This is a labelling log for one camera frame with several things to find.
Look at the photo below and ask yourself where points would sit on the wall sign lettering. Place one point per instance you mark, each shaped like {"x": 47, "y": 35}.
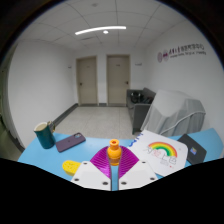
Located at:
{"x": 183, "y": 52}

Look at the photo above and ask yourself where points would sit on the dark green mug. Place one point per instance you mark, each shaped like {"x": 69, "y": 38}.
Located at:
{"x": 45, "y": 137}

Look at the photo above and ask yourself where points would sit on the grey sofa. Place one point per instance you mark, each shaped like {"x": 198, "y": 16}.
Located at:
{"x": 138, "y": 113}

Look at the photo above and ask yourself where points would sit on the small round ceiling light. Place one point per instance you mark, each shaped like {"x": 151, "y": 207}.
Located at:
{"x": 105, "y": 32}

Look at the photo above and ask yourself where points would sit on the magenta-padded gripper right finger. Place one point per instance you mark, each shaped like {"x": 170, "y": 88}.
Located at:
{"x": 136, "y": 173}

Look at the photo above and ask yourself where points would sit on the grey cloth-covered equipment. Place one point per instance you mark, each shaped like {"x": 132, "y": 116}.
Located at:
{"x": 173, "y": 111}

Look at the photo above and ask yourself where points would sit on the purple smartphone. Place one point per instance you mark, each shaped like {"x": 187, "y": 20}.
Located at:
{"x": 70, "y": 142}

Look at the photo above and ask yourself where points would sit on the white rainbow-print mouse pad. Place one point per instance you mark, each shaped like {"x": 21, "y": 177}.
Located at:
{"x": 160, "y": 151}

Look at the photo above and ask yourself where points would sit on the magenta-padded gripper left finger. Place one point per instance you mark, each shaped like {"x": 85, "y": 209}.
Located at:
{"x": 91, "y": 175}

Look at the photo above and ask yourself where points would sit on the beige door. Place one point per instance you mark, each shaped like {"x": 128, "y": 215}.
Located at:
{"x": 118, "y": 80}
{"x": 87, "y": 81}

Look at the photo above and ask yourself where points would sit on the yellow power strip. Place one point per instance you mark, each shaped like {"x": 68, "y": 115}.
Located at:
{"x": 70, "y": 166}

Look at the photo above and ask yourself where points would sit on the black bag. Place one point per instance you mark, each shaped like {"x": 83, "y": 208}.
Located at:
{"x": 136, "y": 97}

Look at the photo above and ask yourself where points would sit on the long ceiling light strip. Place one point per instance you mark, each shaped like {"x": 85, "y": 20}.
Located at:
{"x": 100, "y": 30}

